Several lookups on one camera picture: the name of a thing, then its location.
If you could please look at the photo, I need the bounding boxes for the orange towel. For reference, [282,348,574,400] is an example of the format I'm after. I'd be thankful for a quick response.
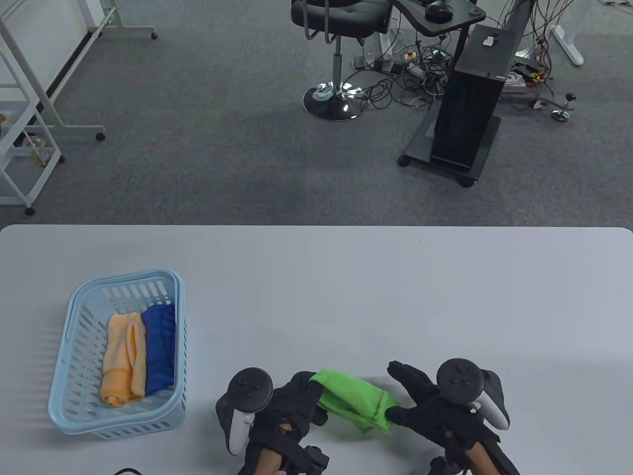
[100,312,147,408]

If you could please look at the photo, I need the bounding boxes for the green towel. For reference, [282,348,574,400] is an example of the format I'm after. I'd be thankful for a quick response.
[309,368,401,436]

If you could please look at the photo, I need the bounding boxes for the black wheeled cart base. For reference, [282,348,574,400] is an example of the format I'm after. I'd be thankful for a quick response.
[398,104,502,188]

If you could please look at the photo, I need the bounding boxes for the blue towel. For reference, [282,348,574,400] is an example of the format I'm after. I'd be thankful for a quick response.
[141,303,177,396]

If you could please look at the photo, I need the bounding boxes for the person's left forearm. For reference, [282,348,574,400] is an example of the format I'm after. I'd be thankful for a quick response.
[252,445,287,475]

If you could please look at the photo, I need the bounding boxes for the person's left hand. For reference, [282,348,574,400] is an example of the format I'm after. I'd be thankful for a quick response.
[242,371,329,475]

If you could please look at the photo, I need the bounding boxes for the black office chair chrome base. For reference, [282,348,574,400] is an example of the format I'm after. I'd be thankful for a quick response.
[290,0,391,122]

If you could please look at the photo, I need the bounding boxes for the white shelf rack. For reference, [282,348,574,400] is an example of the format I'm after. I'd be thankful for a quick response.
[0,49,66,216]

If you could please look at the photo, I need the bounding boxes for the person's right hand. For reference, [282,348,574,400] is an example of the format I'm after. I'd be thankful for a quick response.
[387,360,500,461]

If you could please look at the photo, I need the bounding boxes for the tangle of floor cables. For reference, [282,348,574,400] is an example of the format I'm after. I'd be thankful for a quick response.
[346,35,453,110]

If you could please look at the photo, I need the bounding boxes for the black computer tower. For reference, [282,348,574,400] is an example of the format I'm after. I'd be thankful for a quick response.
[429,25,526,174]

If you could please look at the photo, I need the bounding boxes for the black left wrist box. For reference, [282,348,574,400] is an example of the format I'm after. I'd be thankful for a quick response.
[284,444,330,475]

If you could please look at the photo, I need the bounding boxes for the white desk leg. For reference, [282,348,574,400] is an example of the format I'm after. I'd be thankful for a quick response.
[550,25,585,66]

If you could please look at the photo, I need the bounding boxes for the white wheeled metal frame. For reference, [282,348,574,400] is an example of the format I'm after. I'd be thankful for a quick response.
[0,0,107,143]

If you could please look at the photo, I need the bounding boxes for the black side desk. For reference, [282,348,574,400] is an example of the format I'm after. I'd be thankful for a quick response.
[391,0,487,65]

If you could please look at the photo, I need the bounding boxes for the white wheeled board stand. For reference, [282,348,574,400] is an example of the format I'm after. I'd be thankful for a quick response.
[87,0,159,41]

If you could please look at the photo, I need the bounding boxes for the grey white left hand controller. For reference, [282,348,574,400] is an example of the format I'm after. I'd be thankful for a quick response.
[216,367,273,456]

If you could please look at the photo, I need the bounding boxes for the light blue plastic basket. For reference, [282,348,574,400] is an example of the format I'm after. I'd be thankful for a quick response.
[48,269,187,440]

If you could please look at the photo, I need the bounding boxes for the grey white hand controller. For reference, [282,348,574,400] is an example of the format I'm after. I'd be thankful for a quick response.
[216,367,273,456]
[436,358,510,430]

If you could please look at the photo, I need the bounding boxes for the grey white right hand controller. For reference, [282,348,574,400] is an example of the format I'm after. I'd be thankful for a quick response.
[436,358,510,430]

